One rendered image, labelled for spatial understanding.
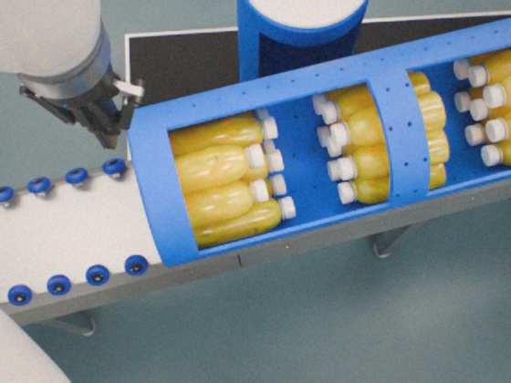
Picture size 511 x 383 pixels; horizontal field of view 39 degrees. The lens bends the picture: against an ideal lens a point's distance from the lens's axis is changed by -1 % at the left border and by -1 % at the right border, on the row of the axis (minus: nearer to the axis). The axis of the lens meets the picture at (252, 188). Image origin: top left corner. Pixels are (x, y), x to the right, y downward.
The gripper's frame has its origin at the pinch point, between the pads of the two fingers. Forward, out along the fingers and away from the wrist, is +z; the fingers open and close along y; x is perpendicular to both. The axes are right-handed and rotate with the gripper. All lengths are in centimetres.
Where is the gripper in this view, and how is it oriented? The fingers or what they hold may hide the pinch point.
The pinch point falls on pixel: (106, 129)
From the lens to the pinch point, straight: 87.2
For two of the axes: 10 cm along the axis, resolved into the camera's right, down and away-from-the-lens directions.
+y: -10.0, -0.9, 0.2
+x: -1.0, 9.6, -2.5
